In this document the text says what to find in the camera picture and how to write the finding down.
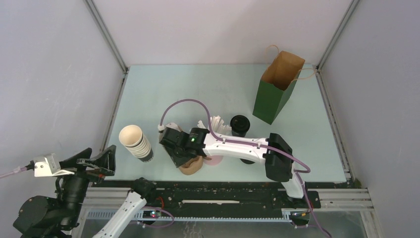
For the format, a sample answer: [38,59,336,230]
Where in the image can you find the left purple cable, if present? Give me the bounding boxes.
[0,166,35,179]

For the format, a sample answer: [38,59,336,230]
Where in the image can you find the stack of paper cups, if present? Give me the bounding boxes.
[118,124,154,163]

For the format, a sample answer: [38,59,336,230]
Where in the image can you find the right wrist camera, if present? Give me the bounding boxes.
[157,122,182,133]

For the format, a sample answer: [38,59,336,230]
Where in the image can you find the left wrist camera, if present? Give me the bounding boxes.
[33,153,75,178]

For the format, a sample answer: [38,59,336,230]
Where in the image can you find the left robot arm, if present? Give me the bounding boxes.
[13,145,157,238]

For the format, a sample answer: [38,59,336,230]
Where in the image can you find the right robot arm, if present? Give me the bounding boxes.
[158,125,308,207]

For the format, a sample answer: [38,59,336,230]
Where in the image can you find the black paper coffee cup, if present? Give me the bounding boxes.
[231,126,250,137]

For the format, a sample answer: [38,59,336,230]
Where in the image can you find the pink straw holder cup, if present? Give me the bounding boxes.
[204,156,223,166]

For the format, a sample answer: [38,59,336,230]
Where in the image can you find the green paper bag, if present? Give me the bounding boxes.
[253,51,305,124]

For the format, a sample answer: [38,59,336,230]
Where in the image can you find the stack of black lids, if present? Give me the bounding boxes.
[240,159,255,165]

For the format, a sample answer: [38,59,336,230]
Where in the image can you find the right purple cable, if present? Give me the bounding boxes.
[158,99,332,238]

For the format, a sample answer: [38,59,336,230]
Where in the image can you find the purple cable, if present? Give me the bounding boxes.
[158,99,332,238]
[0,166,35,179]

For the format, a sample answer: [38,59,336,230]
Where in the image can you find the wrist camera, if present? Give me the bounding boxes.
[33,153,75,178]
[157,122,182,133]

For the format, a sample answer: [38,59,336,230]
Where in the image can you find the bundle of white straws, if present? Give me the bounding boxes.
[197,116,232,136]

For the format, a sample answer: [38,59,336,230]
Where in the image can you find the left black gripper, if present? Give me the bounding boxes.
[53,142,117,224]

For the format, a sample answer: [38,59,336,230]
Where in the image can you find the brown cardboard cup carrier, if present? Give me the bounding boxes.
[178,156,203,176]

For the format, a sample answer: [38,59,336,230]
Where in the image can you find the black cup lid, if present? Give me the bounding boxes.
[230,115,251,128]

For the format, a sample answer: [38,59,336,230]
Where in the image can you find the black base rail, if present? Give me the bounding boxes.
[92,179,352,220]

